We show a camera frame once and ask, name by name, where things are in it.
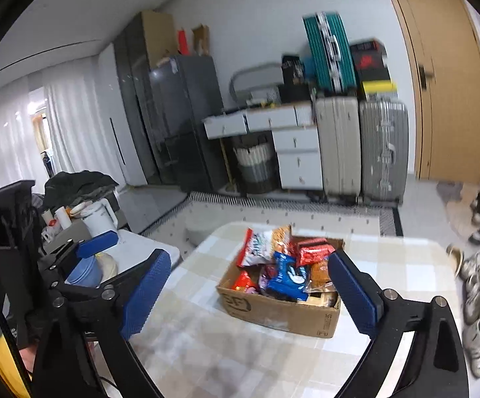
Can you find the wooden door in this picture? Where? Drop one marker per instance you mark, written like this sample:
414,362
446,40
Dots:
443,91

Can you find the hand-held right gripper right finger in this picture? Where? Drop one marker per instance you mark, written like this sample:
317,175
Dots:
354,292

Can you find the woven laundry basket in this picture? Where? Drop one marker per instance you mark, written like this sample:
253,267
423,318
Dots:
254,170

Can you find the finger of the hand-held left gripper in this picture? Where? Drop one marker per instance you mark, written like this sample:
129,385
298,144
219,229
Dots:
97,244

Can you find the teal hard suitcase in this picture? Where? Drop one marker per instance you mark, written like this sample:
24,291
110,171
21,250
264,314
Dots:
327,49

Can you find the beige slipper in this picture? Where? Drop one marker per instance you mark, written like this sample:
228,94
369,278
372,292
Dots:
455,259

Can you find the beige hard suitcase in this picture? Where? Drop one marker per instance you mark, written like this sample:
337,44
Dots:
339,149

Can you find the dark glass cabinet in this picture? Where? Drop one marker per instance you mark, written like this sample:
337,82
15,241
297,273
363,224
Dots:
134,91

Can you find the black paper bag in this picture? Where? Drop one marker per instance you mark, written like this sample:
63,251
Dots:
292,69

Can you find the blue bowl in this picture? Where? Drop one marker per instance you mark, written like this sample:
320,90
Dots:
84,273

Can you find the plain black shoe box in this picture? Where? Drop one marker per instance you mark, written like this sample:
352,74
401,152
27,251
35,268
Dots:
372,76

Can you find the grey refrigerator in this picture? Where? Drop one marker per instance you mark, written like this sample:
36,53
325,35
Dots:
186,124

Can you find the beige stacked plates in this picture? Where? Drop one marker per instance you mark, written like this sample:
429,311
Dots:
107,263

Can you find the black storage box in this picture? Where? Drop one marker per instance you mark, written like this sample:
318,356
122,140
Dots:
296,93

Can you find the white sheer curtain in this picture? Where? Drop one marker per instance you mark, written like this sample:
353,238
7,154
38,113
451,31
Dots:
16,145

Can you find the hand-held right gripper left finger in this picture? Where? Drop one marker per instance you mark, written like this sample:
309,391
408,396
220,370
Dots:
148,290

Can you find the checked tablecloth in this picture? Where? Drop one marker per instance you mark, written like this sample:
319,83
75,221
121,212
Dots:
389,265

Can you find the white drawer desk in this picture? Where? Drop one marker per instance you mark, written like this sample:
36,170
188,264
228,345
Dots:
298,157

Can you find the flat brown cardboard sheet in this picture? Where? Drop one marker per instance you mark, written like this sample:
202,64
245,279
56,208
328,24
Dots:
157,37

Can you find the brown cardboard box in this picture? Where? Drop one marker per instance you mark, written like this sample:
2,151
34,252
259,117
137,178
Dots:
281,315

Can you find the dark cloth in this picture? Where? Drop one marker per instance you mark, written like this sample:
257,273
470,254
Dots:
78,186

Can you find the white kettle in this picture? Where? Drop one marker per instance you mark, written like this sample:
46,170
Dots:
99,219

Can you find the black shoe box red stripe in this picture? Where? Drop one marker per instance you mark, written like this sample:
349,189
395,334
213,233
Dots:
366,46

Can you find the red wafer packet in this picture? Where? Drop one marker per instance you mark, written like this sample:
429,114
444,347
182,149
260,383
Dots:
314,253

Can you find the white stick snack bag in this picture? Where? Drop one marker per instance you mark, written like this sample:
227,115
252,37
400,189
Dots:
256,248

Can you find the person's left forearm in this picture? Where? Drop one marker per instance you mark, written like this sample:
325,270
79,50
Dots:
3,369

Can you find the orange biscuit packet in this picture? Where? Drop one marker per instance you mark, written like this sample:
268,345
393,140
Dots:
319,275

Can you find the red paper bag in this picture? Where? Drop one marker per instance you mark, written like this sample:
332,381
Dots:
184,43

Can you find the slim brown carton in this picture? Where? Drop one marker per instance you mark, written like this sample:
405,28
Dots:
200,40

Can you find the oval mirror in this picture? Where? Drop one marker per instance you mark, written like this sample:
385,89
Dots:
252,78

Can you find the blue cookie packet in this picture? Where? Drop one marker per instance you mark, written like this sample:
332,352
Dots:
285,275

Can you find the silver hard suitcase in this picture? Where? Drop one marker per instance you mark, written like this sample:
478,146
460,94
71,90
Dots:
375,149

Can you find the grey doormat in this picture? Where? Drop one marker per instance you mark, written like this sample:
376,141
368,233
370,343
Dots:
460,203

